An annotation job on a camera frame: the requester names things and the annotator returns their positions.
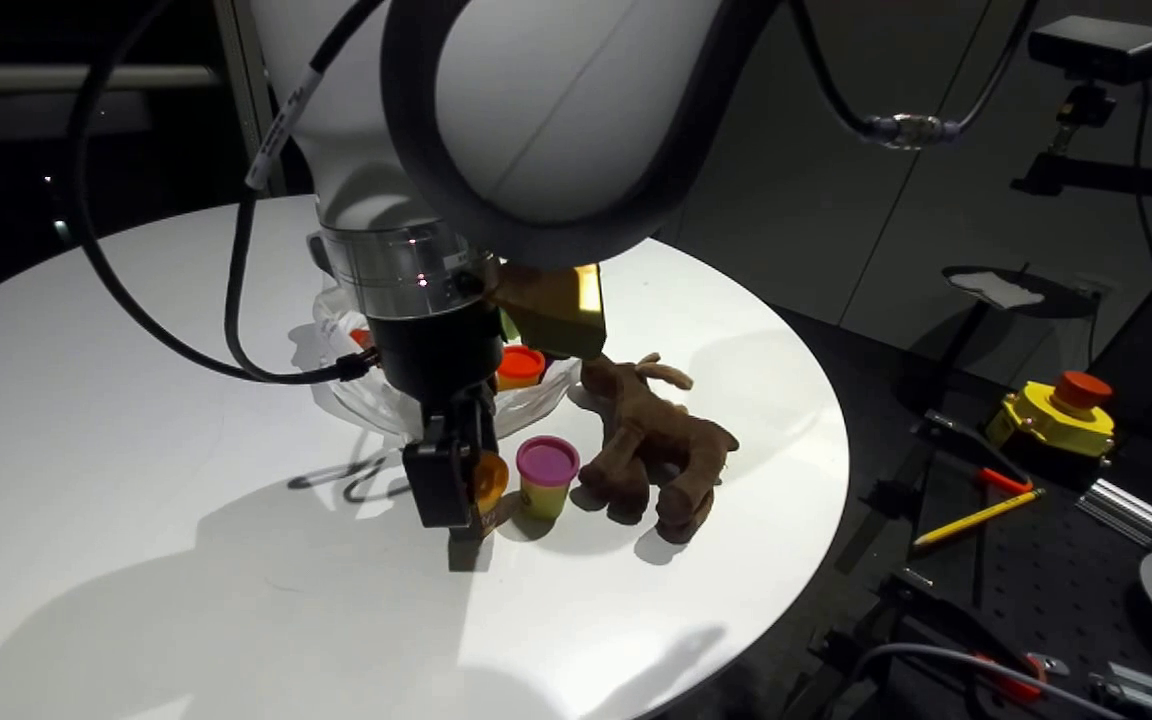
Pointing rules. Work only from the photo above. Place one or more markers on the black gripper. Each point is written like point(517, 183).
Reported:
point(445, 365)

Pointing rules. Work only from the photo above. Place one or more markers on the orange lid small container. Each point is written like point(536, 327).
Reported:
point(523, 365)

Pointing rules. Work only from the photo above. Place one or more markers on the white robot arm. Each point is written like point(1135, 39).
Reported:
point(479, 145)

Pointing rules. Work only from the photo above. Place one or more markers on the brown deer plush toy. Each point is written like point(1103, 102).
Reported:
point(653, 450)

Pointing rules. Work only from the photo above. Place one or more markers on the white plastic bag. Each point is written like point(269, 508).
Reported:
point(389, 276)

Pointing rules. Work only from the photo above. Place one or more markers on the yellow pencil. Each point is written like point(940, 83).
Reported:
point(973, 516)

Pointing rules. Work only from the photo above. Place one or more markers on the yellow emergency stop button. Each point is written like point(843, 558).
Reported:
point(1065, 414)

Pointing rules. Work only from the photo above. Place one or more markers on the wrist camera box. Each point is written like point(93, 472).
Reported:
point(552, 310)

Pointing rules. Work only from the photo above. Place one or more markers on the black camera on mount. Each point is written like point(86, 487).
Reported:
point(1092, 55)

